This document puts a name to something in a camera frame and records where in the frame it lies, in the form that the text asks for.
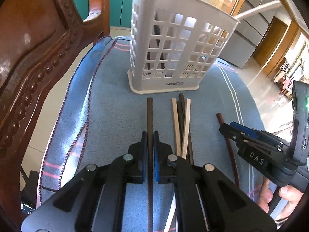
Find blue striped cloth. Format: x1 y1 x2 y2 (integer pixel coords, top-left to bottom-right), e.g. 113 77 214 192
36 36 271 232

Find teal base cabinets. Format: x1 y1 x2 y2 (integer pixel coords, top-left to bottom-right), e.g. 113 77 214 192
68 0 136 28

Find brown wooden door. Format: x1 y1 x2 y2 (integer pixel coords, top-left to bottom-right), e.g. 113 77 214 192
253 17 289 67

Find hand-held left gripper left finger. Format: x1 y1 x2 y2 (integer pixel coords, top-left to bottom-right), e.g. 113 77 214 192
32 131 148 232

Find carved wooden chair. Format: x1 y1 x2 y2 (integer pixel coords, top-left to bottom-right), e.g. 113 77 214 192
0 0 111 214

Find white plastic utensil basket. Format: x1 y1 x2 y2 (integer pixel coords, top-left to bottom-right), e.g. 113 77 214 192
127 0 240 95

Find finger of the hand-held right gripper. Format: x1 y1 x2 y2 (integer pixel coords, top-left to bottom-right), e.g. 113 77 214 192
229 122 284 149
219 123 295 175

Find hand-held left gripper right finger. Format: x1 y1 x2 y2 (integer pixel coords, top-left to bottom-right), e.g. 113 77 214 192
153 131 277 232

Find person's right hand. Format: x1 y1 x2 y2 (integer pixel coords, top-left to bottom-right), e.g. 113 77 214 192
256 177 306 214

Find clothes on drying rack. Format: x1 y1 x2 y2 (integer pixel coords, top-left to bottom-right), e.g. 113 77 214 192
273 58 305 97

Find silver refrigerator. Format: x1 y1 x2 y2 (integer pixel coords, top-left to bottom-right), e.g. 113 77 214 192
217 0 283 68

